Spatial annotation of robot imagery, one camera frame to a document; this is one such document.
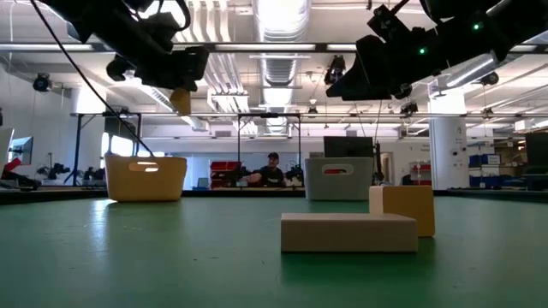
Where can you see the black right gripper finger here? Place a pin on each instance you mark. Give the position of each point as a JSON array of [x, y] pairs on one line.
[[364, 90], [372, 57]]

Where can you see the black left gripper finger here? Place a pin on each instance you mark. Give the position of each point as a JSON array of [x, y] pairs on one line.
[[158, 77], [190, 66]]

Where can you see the yellow rectangular block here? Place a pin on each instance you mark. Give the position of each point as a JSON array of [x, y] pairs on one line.
[[180, 102]]

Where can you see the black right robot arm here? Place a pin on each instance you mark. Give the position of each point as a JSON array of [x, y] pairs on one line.
[[492, 25]]

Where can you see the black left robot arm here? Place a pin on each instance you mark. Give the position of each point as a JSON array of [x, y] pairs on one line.
[[94, 17]]

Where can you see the black computer monitor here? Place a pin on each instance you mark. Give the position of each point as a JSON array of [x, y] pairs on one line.
[[348, 146]]

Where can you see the red storage rack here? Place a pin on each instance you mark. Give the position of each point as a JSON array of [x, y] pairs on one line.
[[421, 171]]

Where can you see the red storage bins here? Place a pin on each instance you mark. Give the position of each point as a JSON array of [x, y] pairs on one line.
[[220, 166]]

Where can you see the grey plastic bin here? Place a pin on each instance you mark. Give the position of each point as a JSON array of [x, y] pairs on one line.
[[317, 184]]

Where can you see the yellow plastic bin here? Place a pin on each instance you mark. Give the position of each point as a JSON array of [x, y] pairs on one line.
[[128, 184]]

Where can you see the tall yellow block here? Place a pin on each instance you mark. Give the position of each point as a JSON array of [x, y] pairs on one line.
[[406, 201]]

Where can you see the blue storage bins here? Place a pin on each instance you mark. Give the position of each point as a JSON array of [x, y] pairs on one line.
[[479, 160]]

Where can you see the person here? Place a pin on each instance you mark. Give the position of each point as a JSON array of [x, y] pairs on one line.
[[269, 175]]

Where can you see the long flat beige block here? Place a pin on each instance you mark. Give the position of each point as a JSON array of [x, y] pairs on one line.
[[347, 234]]

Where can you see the small desk monitor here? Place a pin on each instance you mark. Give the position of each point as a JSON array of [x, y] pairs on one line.
[[23, 149]]

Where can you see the large black monitor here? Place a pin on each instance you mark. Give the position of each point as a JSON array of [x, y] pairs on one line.
[[537, 149]]

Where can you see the red object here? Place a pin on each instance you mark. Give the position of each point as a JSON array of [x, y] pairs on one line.
[[12, 164]]

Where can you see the black overhead camera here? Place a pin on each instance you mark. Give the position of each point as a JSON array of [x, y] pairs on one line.
[[335, 70]]

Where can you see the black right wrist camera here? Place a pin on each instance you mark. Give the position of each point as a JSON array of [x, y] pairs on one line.
[[387, 23]]

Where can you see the black ceiling-hung camera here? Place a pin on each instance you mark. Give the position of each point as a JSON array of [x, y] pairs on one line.
[[489, 78], [41, 82], [409, 108]]

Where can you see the silver ventilation duct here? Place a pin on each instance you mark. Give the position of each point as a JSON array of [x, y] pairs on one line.
[[280, 68]]

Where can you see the black metal station frame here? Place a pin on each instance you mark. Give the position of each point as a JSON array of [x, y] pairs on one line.
[[79, 145], [269, 115]]

